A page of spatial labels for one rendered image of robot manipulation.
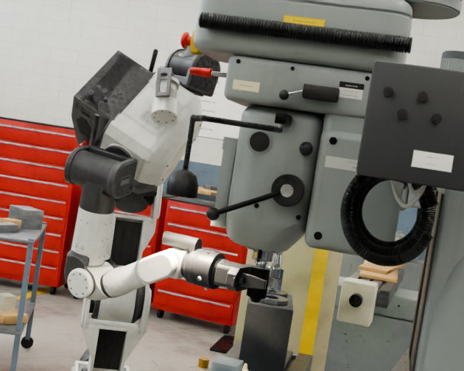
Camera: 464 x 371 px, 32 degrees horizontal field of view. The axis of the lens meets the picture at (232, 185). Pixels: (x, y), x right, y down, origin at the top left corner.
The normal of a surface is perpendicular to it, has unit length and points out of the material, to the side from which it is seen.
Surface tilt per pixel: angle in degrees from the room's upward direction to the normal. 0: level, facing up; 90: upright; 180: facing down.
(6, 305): 90
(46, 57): 90
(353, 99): 90
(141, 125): 58
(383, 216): 90
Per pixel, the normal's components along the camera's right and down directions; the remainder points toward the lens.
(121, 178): 0.91, 0.28
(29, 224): 0.66, 0.14
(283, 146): -0.21, 0.02
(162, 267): -0.46, 0.11
